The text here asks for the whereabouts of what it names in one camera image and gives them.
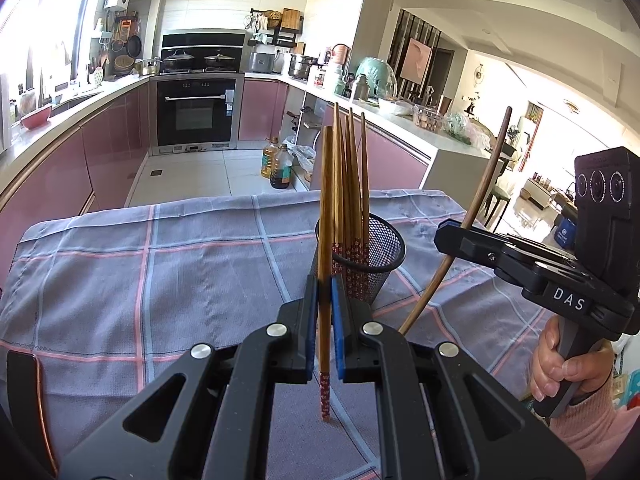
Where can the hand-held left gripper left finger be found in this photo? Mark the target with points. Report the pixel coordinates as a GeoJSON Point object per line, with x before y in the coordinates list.
{"type": "Point", "coordinates": [306, 330]}

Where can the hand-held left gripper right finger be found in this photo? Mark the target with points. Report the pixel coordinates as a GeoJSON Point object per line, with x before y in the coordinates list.
{"type": "Point", "coordinates": [342, 330]}

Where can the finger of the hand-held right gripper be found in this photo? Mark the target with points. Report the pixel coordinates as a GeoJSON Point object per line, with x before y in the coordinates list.
{"type": "Point", "coordinates": [470, 245]}
{"type": "Point", "coordinates": [540, 255]}

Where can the dark wooden chopstick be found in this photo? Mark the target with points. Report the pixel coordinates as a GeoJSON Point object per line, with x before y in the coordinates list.
{"type": "Point", "coordinates": [482, 195]}

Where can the black mesh utensil holder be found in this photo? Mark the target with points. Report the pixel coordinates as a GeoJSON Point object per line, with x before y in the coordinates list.
{"type": "Point", "coordinates": [385, 255]}

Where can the patterned-end wooden chopstick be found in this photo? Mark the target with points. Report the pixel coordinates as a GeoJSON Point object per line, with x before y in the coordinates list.
{"type": "Point", "coordinates": [346, 170]}
{"type": "Point", "coordinates": [365, 175]}
{"type": "Point", "coordinates": [354, 175]}
{"type": "Point", "coordinates": [326, 210]}
{"type": "Point", "coordinates": [338, 160]}

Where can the person's right forearm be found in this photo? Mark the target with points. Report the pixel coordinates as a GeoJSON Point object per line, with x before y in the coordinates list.
{"type": "Point", "coordinates": [595, 430]}

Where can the person's right hand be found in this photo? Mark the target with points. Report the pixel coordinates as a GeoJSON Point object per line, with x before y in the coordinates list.
{"type": "Point", "coordinates": [547, 360]}

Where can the green dining chair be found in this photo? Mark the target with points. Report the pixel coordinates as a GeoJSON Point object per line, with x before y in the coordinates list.
{"type": "Point", "coordinates": [496, 205]}

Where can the crumpled plastic bags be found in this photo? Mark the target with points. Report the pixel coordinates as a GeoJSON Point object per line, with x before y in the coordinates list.
{"type": "Point", "coordinates": [467, 130]}

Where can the pink lower kitchen cabinets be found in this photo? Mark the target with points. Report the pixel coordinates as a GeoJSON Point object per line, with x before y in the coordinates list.
{"type": "Point", "coordinates": [390, 160]}
{"type": "Point", "coordinates": [50, 185]}

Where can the clear food container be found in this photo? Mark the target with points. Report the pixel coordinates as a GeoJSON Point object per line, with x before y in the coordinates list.
{"type": "Point", "coordinates": [427, 119]}

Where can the oil bottles on floor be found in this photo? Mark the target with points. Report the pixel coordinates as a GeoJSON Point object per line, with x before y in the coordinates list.
{"type": "Point", "coordinates": [281, 170]}

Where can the grey checked cloth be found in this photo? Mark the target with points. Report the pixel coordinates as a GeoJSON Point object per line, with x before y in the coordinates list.
{"type": "Point", "coordinates": [150, 285]}

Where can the clear plastic bag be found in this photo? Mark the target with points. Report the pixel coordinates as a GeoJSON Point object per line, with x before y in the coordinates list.
{"type": "Point", "coordinates": [303, 162]}

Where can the yellow oil bottle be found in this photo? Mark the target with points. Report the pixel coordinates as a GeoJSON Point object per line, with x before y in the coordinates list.
{"type": "Point", "coordinates": [269, 160]}

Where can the steel thermos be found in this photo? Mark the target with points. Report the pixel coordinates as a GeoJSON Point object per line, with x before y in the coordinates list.
{"type": "Point", "coordinates": [360, 89]}

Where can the green appliance under plastic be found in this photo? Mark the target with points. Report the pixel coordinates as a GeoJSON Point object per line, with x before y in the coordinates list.
{"type": "Point", "coordinates": [377, 77]}

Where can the pink jug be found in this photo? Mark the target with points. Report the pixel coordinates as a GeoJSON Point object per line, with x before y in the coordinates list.
{"type": "Point", "coordinates": [341, 55]}

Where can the black built-in oven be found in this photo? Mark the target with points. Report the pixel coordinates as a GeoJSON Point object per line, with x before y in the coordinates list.
{"type": "Point", "coordinates": [195, 112]}

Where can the steel stockpot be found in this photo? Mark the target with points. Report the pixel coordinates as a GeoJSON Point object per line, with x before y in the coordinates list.
{"type": "Point", "coordinates": [301, 66]}

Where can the silver rice cooker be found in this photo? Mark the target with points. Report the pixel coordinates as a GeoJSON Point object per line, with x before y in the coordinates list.
{"type": "Point", "coordinates": [261, 61]}

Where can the dark lidded pot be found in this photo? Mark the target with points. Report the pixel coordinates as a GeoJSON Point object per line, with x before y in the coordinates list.
{"type": "Point", "coordinates": [220, 60]}

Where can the dark copper-edged object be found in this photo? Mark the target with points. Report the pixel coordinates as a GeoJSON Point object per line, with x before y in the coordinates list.
{"type": "Point", "coordinates": [27, 400]}

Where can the black lidded wok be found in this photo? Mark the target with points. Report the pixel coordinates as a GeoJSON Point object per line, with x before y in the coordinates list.
{"type": "Point", "coordinates": [177, 61]}

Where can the black integrated stove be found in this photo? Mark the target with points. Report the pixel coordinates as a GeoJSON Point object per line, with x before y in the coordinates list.
{"type": "Point", "coordinates": [200, 42]}

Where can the polka dot utensil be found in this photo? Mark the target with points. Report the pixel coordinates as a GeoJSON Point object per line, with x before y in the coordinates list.
{"type": "Point", "coordinates": [97, 76]}

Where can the hanging black pans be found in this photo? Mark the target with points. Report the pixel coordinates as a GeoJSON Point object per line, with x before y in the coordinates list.
{"type": "Point", "coordinates": [131, 46]}

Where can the pink bowl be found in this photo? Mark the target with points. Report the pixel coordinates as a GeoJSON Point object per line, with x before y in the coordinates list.
{"type": "Point", "coordinates": [36, 117]}

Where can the kitchen window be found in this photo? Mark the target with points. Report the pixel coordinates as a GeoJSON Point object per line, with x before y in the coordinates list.
{"type": "Point", "coordinates": [40, 20]}

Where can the pink wall painting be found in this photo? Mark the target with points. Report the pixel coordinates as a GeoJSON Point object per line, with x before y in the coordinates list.
{"type": "Point", "coordinates": [418, 60]}

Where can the black wall rack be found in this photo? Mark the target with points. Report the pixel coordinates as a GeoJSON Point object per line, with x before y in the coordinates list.
{"type": "Point", "coordinates": [285, 27]}

